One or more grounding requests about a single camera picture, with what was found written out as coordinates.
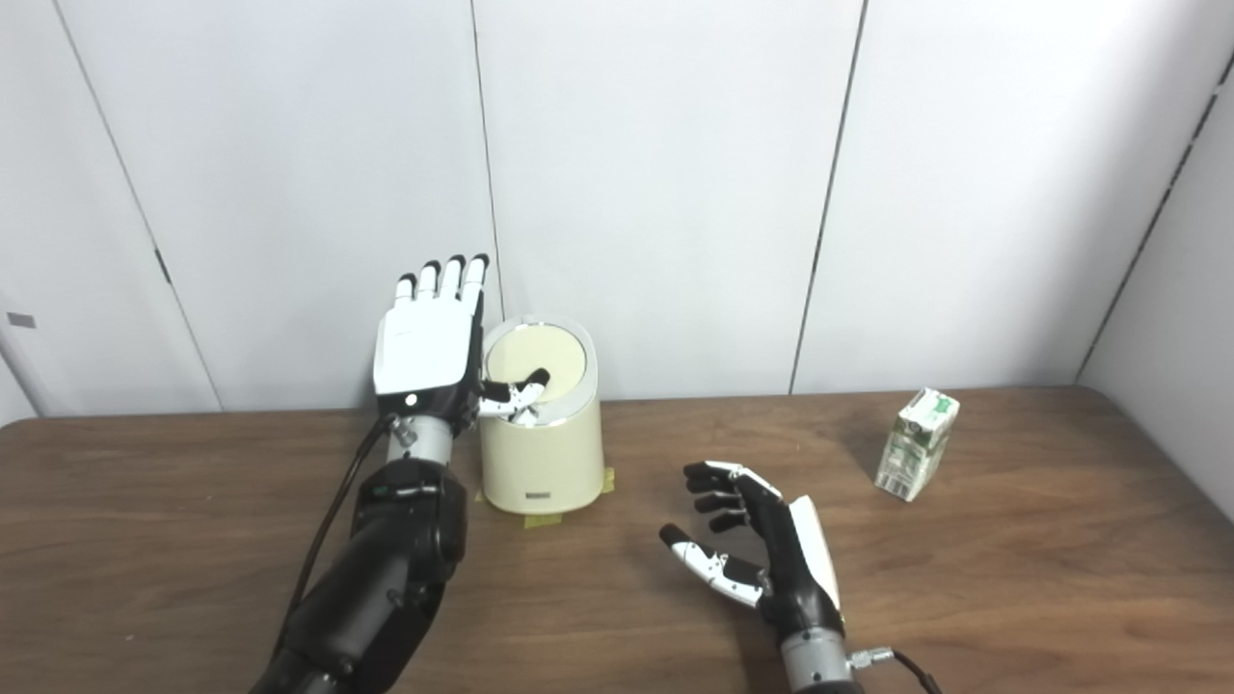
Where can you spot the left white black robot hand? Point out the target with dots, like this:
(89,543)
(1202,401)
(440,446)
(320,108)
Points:
(424,347)

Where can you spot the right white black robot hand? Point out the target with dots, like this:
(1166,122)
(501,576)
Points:
(795,569)

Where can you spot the cream round bin lid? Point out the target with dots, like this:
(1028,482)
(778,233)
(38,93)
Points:
(559,355)

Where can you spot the green white milk carton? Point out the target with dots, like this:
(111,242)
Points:
(916,446)

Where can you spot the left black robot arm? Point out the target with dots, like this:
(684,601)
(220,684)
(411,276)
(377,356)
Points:
(386,578)

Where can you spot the cream-colored bin body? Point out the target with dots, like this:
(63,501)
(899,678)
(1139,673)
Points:
(545,463)

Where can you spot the black wall panel hinge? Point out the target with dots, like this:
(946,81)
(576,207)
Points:
(163,267)

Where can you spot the grey wall tag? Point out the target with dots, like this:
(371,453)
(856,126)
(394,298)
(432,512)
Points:
(21,320)

